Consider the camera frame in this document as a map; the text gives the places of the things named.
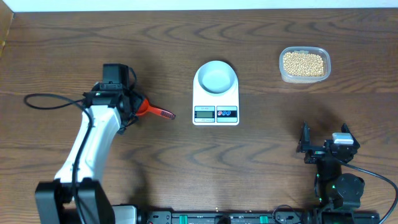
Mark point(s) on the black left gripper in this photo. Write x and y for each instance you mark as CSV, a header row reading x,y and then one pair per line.
x,y
135,101

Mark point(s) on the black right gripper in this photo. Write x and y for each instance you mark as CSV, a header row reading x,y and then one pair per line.
x,y
315,154

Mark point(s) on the red measuring scoop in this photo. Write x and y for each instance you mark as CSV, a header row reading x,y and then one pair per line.
x,y
146,107

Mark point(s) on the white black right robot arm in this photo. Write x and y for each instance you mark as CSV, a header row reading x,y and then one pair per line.
x,y
339,193

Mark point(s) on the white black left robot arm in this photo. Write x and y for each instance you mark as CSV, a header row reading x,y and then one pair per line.
x,y
76,195

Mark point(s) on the white digital kitchen scale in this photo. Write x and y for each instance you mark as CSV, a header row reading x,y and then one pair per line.
x,y
215,110

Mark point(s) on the grey round bowl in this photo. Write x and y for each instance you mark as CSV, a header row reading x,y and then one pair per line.
x,y
217,77

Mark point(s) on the clear plastic soybean container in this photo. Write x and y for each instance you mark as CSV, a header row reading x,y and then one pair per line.
x,y
306,80

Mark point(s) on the soybeans pile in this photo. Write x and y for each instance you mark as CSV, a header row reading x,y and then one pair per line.
x,y
303,65

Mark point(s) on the brown cardboard box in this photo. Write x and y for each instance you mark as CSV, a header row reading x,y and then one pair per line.
x,y
6,19

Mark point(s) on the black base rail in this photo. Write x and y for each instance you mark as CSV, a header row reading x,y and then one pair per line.
x,y
242,217

